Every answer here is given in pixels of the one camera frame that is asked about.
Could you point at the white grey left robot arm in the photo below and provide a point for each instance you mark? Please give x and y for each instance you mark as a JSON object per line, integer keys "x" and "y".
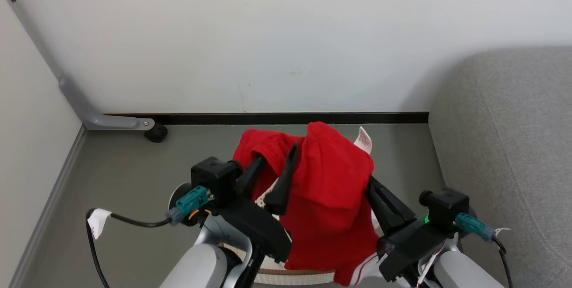
{"x": 201, "y": 265}

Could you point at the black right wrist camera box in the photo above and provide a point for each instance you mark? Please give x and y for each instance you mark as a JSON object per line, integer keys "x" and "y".
{"x": 447, "y": 205}

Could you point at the grey metal frame leg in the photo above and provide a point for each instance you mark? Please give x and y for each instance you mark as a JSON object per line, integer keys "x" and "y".
{"x": 103, "y": 121}

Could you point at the white laundry basket brown rim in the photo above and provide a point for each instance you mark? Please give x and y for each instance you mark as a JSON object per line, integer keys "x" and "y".
{"x": 290, "y": 277}

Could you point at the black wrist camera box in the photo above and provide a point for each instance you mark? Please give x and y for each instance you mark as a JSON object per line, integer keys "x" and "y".
{"x": 447, "y": 205}
{"x": 214, "y": 176}

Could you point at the black baseboard strip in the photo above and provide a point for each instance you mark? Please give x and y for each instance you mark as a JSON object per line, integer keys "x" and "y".
{"x": 268, "y": 118}

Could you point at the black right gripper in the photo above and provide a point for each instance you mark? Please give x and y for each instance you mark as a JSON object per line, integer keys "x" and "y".
{"x": 411, "y": 245}

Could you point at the grey baseboard strip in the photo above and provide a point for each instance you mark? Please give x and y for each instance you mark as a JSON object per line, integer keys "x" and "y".
{"x": 49, "y": 207}

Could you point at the red garment with white trim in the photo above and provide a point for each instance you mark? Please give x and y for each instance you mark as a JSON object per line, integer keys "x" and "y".
{"x": 330, "y": 189}

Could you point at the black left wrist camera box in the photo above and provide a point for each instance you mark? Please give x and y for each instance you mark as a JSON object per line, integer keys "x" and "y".
{"x": 214, "y": 176}

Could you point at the black round frame foot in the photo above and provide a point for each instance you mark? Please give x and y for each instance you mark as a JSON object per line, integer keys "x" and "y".
{"x": 156, "y": 133}

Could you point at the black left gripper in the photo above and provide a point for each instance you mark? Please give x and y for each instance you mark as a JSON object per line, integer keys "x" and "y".
{"x": 259, "y": 230}

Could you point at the grey fabric sofa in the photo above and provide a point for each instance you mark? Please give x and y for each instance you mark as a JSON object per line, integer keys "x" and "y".
{"x": 514, "y": 145}

